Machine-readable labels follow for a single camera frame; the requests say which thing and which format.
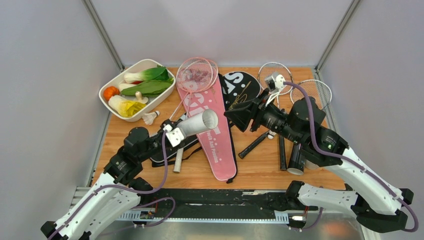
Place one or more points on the pink racket cover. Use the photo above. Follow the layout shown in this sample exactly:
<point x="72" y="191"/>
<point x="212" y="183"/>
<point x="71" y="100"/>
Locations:
<point x="216" y="143"/>

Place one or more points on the green leafy vegetable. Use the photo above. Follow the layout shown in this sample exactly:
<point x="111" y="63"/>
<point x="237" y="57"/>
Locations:
<point x="150" y="88"/>

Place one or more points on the black shuttlecock tube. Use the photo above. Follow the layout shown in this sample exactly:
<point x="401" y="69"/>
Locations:
<point x="296" y="163"/>

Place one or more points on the yellow napa cabbage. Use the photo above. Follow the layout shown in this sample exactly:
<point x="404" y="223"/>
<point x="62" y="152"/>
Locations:
<point x="124" y="107"/>

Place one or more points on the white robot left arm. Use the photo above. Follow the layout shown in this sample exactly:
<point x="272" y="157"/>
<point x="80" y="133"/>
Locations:
<point x="119" y="188"/>

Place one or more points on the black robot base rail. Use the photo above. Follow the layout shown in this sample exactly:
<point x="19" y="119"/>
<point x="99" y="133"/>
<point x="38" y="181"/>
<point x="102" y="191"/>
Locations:
<point x="244" y="204"/>

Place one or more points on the white shuttlecock tube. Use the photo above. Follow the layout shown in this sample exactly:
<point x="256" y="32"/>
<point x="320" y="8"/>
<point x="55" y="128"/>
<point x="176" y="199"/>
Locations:
<point x="199" y="123"/>

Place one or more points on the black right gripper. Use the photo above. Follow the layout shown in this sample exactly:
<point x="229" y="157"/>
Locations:
<point x="240" y="116"/>

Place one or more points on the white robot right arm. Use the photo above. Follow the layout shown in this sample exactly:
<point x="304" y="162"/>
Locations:
<point x="372" y="201"/>

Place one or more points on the pink badminton racket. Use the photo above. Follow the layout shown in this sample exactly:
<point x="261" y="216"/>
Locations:
<point x="215" y="68"/>
<point x="178" y="160"/>

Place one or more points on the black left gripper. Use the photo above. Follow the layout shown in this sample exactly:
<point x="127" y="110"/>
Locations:
<point x="174" y="123"/>

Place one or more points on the white racket right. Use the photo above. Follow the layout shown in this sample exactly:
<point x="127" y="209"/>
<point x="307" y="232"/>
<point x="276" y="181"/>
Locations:
<point x="316" y="89"/>

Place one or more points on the white shuttlecock on handle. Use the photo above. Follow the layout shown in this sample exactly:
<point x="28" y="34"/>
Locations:
<point x="271" y="134"/>

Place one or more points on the white tube cap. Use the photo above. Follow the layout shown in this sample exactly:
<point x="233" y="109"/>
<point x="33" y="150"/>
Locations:
<point x="310" y="165"/>

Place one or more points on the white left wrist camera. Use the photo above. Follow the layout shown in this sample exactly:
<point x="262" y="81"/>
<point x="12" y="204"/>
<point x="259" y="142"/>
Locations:
<point x="177" y="136"/>

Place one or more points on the white rectangular tray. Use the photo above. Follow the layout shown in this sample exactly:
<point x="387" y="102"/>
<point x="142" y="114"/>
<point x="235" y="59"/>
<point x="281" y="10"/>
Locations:
<point x="152" y="103"/>

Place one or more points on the beige mushroom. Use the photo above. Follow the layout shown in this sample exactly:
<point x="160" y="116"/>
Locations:
<point x="139" y="97"/>

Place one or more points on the white shuttlecock near tray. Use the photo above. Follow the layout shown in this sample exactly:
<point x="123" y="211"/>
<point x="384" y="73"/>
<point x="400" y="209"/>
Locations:
<point x="149" y="118"/>

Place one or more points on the green bok choy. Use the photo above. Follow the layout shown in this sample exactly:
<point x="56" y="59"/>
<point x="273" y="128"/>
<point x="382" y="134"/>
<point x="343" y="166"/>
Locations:
<point x="145" y="75"/>

